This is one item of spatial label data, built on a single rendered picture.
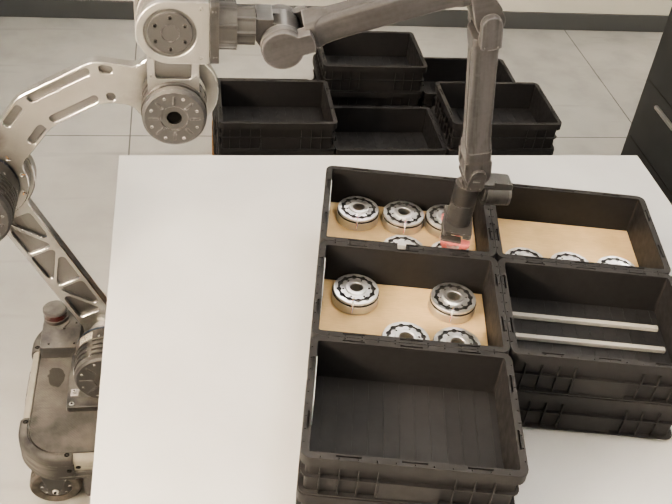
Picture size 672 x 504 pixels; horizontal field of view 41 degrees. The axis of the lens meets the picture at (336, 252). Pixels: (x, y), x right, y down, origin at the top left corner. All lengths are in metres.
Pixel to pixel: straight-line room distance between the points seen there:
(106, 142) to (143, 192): 1.52
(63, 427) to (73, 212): 1.29
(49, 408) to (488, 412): 1.27
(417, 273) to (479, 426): 0.41
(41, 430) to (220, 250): 0.68
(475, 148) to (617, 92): 3.07
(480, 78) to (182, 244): 0.93
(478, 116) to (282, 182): 0.86
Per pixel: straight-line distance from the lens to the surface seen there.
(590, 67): 5.14
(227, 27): 1.65
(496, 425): 1.83
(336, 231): 2.20
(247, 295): 2.20
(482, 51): 1.78
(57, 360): 2.72
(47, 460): 2.50
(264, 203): 2.49
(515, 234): 2.30
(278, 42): 1.66
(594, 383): 1.93
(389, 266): 2.04
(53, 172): 3.87
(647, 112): 3.72
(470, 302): 2.03
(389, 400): 1.83
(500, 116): 3.48
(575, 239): 2.34
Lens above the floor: 2.19
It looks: 39 degrees down
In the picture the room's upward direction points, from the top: 7 degrees clockwise
